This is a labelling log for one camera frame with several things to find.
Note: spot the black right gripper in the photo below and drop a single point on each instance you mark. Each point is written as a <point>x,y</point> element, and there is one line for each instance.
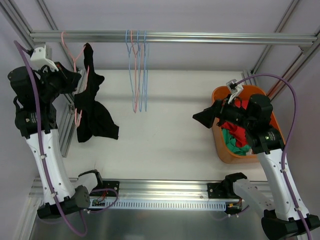
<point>219,113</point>

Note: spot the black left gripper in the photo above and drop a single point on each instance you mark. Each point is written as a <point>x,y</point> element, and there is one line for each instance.
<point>63,77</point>

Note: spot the green tank top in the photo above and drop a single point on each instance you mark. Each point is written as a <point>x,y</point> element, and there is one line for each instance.
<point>231,144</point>

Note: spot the red tank top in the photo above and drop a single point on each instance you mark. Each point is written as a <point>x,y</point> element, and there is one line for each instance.
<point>237,132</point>

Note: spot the black tank top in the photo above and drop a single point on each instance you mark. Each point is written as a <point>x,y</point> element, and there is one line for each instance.
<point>95,119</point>

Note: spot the light blue wire hanger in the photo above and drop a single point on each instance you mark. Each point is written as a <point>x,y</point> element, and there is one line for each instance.
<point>145,72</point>

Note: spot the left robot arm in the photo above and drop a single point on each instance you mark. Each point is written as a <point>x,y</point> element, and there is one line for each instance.
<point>36,119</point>

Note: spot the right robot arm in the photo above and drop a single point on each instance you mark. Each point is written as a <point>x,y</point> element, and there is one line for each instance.
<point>286,215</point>

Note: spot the orange plastic basket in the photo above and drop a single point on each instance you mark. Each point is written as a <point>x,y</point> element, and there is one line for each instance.
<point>223,152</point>

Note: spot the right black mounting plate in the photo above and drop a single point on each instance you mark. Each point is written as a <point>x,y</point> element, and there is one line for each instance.
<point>215,190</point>

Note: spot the black mounting plate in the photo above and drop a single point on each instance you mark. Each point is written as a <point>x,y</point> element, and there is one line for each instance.
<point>215,190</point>
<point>106,189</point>

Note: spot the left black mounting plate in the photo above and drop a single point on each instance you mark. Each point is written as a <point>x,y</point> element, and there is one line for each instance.
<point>106,189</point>

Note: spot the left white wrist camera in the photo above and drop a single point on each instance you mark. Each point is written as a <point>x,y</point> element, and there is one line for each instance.
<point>42,56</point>

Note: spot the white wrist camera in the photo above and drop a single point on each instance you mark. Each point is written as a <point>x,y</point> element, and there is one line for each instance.
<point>42,56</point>
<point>235,89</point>

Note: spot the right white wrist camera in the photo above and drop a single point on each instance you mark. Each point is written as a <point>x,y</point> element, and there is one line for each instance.
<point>235,89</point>

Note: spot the aluminium hanging rail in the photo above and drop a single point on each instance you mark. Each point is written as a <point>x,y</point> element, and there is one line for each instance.
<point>122,36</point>

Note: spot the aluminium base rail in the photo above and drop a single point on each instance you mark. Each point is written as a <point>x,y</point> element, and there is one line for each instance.
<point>186,190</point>

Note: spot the slotted white cable duct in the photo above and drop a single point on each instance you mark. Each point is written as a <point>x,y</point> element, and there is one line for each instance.
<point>140,204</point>

